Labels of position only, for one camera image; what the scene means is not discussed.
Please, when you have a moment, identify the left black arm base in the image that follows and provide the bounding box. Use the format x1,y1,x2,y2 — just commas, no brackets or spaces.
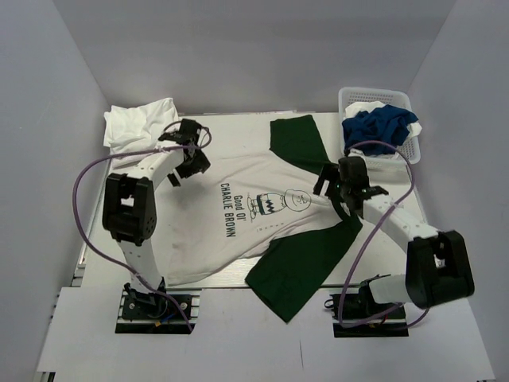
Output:
115,290,200,335

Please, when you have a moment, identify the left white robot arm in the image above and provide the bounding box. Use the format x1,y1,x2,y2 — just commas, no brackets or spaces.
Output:
102,119,210,318

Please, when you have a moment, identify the blue t-shirt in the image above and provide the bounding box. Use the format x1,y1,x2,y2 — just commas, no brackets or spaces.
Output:
341,103,421,157

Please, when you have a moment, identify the purple cable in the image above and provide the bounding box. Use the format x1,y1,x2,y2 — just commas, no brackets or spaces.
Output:
74,121,214,331
337,139,430,329

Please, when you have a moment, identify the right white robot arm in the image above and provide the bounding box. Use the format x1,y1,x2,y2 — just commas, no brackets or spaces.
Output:
313,156,475,318

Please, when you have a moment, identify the white and green raglan t-shirt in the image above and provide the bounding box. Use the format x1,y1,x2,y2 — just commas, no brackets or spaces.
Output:
155,115,362,322

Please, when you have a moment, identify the folded white t-shirt stack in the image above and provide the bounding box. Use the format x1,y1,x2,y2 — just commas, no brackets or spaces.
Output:
103,98,179,154

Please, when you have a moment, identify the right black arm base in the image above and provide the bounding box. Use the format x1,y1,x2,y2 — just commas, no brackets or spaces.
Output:
324,292,410,339

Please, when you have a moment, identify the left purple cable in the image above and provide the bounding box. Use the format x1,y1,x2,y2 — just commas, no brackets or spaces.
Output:
74,121,214,331

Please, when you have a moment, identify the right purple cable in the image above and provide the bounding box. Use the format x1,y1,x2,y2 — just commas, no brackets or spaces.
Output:
337,139,430,329

